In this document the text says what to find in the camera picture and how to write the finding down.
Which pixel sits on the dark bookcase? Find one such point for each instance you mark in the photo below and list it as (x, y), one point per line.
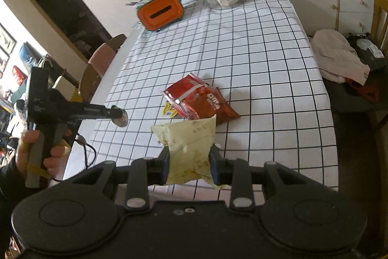
(60, 4)

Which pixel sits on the wooden slatted chair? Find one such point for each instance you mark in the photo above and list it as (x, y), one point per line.
(379, 13)

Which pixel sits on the yellow white cushion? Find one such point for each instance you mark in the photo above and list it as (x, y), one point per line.
(66, 89)

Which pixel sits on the dark red chip bag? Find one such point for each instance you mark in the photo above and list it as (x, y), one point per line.
(212, 104)

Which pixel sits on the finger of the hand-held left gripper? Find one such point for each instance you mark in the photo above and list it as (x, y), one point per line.
(113, 111)

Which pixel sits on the dark brown chair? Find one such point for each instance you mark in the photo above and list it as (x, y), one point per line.
(119, 40)

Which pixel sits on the white black checkered tablecloth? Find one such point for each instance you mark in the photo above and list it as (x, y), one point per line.
(242, 49)

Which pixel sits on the beige cloth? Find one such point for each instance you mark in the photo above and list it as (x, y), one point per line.
(333, 55)

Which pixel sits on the person's left hand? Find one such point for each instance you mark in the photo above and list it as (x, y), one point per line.
(24, 155)

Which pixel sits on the person's left forearm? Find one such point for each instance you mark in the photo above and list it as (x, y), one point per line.
(9, 186)

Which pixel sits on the orange red cloth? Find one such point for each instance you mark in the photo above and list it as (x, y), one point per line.
(366, 92)

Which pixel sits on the pale yellow snack packet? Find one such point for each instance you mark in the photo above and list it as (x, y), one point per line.
(188, 149)

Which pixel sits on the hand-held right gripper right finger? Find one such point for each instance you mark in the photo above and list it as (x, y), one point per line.
(213, 165)

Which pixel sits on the black bag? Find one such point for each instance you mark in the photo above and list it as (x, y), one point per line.
(360, 49)

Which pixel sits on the blue wall poster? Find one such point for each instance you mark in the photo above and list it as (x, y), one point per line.
(28, 53)

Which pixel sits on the brown wooden chair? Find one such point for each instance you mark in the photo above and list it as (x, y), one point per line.
(89, 83)

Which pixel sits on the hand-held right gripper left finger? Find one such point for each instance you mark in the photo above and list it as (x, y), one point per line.
(165, 162)

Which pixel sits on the orange tissue box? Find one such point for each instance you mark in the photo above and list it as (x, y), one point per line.
(160, 13)

